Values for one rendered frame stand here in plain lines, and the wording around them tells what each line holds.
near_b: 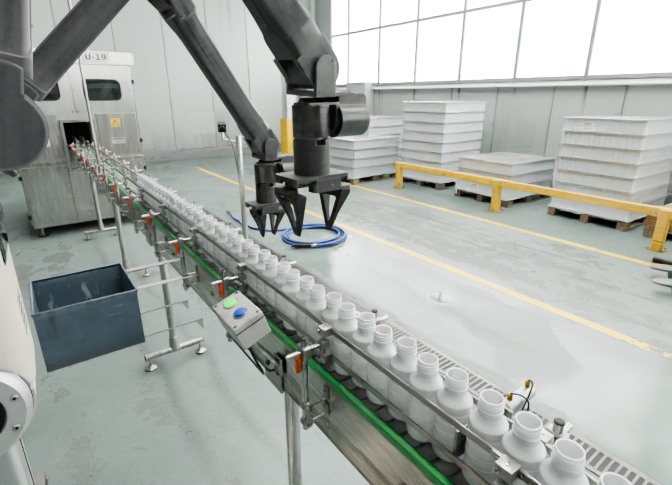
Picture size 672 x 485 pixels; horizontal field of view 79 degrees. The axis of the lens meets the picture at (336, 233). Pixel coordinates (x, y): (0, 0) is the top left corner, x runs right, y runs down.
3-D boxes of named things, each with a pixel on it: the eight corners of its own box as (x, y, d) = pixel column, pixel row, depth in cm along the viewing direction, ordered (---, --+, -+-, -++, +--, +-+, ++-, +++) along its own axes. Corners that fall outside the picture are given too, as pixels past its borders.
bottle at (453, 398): (466, 442, 76) (476, 367, 71) (465, 469, 70) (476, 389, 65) (433, 434, 78) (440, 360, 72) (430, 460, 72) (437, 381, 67)
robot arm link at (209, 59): (142, -5, 87) (156, -14, 79) (164, -18, 89) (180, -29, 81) (252, 157, 112) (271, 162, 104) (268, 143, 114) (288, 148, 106)
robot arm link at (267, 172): (249, 159, 110) (259, 161, 105) (272, 157, 113) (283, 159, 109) (251, 184, 112) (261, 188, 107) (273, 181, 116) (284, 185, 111)
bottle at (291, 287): (279, 327, 114) (276, 272, 108) (293, 318, 118) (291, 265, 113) (295, 334, 110) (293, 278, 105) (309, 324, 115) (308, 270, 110)
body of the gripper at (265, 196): (244, 208, 113) (243, 181, 110) (277, 202, 119) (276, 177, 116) (255, 213, 108) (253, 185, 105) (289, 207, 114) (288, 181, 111)
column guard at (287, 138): (301, 165, 1007) (300, 118, 972) (287, 166, 985) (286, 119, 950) (293, 163, 1037) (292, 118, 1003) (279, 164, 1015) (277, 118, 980)
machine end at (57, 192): (156, 220, 559) (132, 53, 493) (31, 240, 481) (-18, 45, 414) (132, 198, 681) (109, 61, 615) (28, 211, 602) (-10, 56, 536)
